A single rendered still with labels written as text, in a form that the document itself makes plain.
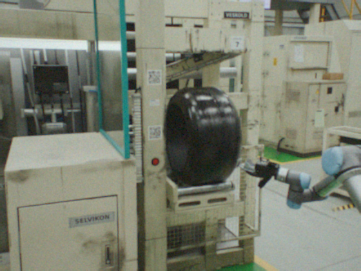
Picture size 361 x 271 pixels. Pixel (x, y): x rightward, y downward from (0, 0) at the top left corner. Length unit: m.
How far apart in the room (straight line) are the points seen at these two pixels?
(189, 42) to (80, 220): 1.37
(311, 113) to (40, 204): 5.73
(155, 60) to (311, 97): 4.84
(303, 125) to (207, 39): 4.41
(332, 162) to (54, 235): 1.12
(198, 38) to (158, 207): 1.02
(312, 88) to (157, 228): 4.85
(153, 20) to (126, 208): 1.02
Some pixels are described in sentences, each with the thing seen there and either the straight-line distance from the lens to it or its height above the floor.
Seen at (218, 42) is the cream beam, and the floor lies 1.70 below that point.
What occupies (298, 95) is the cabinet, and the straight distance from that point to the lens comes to 6.68.
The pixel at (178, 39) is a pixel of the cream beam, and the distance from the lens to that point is 2.34.
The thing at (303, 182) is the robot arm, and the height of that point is 1.00.
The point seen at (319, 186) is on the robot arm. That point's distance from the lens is 2.08.
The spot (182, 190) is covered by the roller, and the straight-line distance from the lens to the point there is 2.10.
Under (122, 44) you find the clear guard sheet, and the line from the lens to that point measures 1.28.
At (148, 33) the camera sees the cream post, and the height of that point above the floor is 1.72.
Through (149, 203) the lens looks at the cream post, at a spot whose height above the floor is 0.83.
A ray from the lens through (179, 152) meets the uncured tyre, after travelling 2.45.
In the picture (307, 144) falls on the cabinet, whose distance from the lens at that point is 6.75.
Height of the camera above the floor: 1.60
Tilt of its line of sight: 11 degrees down
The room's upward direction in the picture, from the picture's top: straight up
